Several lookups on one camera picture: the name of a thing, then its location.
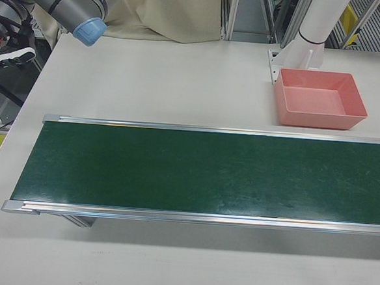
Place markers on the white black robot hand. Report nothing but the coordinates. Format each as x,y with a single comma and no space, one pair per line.
20,54

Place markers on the pink plastic box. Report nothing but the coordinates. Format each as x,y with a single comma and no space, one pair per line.
313,99

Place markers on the beige cloth cover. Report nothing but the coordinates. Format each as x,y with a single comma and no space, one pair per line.
173,11

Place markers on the aluminium shelf rack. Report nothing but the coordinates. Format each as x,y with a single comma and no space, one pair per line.
271,11

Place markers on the white robot torso column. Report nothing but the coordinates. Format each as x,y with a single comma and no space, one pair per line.
319,18

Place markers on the yellow black label tag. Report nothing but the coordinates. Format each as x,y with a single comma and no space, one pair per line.
350,16

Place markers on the grey roller rack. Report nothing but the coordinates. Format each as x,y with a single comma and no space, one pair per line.
377,28

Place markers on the green conveyor belt aluminium frame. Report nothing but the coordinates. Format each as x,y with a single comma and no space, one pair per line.
188,168

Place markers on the aluminium profile frame post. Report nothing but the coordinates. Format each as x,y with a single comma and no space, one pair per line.
230,15

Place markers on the white metal mounting bracket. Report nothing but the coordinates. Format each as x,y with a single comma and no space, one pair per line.
273,66

